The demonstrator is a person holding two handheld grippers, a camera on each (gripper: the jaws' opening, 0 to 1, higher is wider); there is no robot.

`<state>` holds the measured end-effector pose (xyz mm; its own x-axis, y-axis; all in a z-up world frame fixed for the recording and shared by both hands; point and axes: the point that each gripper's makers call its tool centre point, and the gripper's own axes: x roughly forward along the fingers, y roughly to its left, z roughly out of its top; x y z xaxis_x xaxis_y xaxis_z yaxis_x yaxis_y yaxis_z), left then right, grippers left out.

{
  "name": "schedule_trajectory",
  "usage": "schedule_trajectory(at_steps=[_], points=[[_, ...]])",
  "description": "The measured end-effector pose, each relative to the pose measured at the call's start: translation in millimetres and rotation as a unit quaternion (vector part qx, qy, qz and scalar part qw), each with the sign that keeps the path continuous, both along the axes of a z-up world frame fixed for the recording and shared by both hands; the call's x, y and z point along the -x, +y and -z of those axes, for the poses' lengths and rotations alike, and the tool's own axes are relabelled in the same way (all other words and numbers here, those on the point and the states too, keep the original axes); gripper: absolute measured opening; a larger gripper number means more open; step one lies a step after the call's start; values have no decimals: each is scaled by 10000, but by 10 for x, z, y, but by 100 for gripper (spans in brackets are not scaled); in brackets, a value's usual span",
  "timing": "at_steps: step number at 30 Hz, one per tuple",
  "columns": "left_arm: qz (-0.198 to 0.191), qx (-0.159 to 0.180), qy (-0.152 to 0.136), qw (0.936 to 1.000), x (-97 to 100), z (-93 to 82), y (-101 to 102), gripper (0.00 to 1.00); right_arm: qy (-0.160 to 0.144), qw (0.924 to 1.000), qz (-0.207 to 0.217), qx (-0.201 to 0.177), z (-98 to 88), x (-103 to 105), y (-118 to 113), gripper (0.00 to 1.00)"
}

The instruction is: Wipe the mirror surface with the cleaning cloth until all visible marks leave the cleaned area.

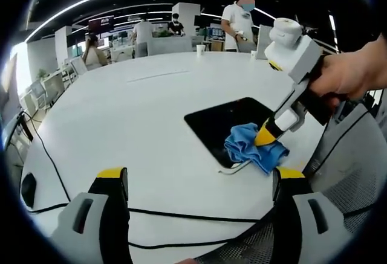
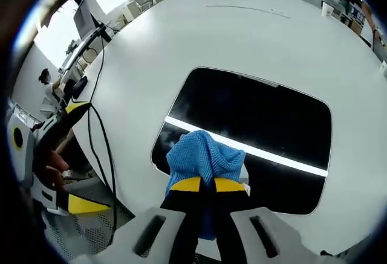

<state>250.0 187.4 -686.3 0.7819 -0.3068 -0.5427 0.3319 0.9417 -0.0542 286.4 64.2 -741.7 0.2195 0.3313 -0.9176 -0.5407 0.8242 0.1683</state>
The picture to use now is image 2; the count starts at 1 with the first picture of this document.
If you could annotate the blue cleaning cloth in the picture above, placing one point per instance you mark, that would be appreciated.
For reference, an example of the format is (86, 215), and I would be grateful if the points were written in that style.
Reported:
(196, 158)

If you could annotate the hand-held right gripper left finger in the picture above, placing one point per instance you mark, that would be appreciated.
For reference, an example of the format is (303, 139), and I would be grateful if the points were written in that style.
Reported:
(154, 233)

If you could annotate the black device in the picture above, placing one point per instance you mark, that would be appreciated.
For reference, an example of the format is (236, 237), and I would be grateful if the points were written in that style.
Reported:
(80, 86)

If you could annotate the grey mesh chair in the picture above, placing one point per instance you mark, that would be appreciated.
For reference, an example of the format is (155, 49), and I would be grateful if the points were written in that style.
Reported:
(87, 224)

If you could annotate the person's left hand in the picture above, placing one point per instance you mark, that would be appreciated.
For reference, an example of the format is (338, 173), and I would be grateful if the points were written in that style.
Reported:
(57, 167)

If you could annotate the computer monitor on stand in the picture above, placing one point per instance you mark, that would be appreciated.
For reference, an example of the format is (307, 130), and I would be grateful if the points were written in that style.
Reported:
(84, 19)

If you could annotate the dark rectangular mirror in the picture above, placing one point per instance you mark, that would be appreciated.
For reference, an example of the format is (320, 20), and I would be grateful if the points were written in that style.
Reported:
(257, 116)

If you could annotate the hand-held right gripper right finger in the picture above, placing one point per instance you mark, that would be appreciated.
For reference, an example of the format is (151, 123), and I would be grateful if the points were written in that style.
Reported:
(263, 233)

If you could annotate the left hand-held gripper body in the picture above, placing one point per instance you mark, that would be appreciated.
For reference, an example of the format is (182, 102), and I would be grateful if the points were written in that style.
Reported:
(21, 149)

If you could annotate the white paper cup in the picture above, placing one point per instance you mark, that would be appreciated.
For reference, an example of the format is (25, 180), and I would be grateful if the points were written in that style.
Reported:
(326, 8)

